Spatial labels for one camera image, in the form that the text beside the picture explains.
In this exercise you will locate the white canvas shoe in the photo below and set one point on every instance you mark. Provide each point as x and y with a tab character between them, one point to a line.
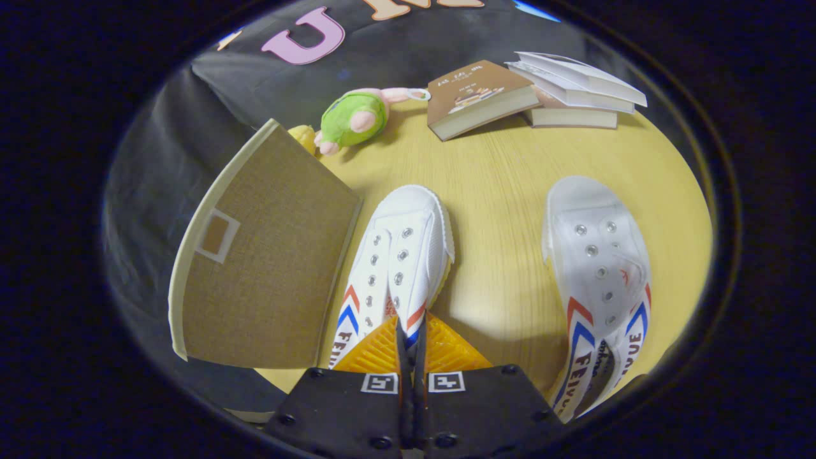
414	242
593	210

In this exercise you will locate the black backdrop cloth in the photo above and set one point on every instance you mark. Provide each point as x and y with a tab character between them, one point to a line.
210	95

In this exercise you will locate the tan fabric storage box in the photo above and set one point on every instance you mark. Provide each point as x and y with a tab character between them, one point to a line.
274	268

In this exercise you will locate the brown illustrated cover book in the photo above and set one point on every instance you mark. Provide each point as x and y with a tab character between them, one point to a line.
472	89

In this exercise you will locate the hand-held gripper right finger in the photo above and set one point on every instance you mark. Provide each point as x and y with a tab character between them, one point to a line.
484	408

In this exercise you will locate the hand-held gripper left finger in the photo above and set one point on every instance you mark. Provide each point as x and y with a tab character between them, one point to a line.
344	408

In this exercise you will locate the green and pink plush toy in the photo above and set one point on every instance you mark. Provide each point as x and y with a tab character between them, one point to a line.
350	118

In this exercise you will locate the yellow plush toy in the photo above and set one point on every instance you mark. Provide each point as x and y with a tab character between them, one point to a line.
305	137

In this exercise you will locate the white patterned cover book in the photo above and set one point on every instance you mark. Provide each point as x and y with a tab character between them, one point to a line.
574	97

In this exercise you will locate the thick white book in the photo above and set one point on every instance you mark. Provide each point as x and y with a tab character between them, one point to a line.
593	76

